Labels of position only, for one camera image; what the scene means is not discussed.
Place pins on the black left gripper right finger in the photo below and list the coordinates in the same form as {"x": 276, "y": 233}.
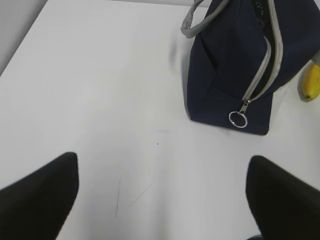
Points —
{"x": 283, "y": 206}

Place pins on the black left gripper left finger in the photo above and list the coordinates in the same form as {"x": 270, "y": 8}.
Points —
{"x": 37, "y": 206}

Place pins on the yellow banana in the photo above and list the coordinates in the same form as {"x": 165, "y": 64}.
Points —
{"x": 309, "y": 83}

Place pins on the navy and white lunch bag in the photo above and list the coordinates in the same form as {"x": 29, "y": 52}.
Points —
{"x": 243, "y": 52}

